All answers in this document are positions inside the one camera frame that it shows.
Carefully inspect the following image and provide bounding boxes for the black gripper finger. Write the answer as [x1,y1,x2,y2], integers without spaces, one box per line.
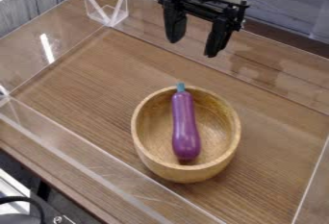
[164,0,186,43]
[205,17,233,58]

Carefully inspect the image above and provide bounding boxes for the purple toy eggplant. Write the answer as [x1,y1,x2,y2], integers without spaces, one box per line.
[172,83,201,161]

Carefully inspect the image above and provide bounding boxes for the oval wooden bowl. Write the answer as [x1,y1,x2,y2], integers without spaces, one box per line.
[131,86,242,184]

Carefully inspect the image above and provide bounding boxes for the clear acrylic corner bracket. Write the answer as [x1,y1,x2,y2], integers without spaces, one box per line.
[83,0,129,28]

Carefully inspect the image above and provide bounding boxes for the clear acrylic enclosure walls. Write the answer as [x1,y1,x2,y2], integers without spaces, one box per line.
[0,0,329,224]

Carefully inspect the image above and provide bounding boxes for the black cable bottom left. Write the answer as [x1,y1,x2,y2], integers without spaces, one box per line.
[0,196,47,224]

